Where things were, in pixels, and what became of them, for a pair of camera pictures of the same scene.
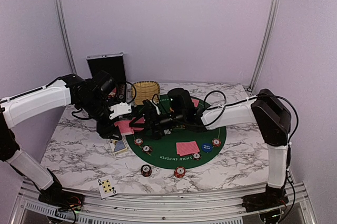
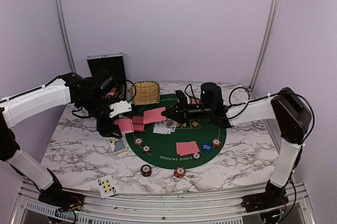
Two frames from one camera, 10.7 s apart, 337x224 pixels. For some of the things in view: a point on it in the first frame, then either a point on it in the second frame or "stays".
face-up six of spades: x=107 y=186 stays
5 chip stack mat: x=216 y=142 stays
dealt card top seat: x=196 y=102 stays
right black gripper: x=149 y=115 → x=181 y=111
